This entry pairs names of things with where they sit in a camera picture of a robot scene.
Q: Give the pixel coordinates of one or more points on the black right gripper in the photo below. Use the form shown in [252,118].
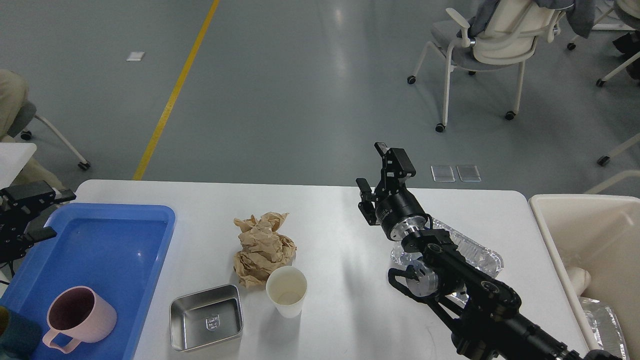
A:
[392,205]

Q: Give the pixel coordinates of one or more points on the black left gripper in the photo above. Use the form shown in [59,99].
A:
[21,202]

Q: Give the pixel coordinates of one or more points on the pink plastic mug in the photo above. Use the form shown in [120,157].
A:
[78,315]

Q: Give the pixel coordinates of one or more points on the stainless steel rectangular tray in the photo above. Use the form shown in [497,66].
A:
[206,318]

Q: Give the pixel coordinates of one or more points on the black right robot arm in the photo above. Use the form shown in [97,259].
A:
[482,313]

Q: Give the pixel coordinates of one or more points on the white side table left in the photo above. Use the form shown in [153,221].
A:
[13,157]

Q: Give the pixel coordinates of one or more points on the floor outlet plate right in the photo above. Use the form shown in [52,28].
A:
[468,173]

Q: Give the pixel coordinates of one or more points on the blue plastic tray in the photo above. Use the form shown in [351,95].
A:
[117,250]

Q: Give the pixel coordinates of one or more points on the person in beige trousers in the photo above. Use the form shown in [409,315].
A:
[14,92]

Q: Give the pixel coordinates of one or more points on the teal object bottom left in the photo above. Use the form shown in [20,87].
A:
[19,336]

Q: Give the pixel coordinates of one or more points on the crumpled brown paper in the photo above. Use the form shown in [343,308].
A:
[263,248]

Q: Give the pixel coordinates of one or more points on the white paper cup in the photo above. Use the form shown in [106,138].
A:
[286,288]

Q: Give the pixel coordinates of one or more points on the crumpled aluminium foil container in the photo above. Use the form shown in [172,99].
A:
[477,255]

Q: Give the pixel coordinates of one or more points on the white floor marker tile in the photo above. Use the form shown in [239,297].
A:
[136,56]

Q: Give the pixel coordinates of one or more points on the white office chair grey seat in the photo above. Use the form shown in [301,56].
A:
[509,38]

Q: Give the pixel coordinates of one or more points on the beige plastic bin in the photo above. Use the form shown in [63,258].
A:
[600,234]

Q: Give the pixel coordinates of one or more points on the grey jacket on chair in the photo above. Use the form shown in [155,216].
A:
[580,15]

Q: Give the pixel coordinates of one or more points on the foil piece in bin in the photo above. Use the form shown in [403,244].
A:
[603,327]

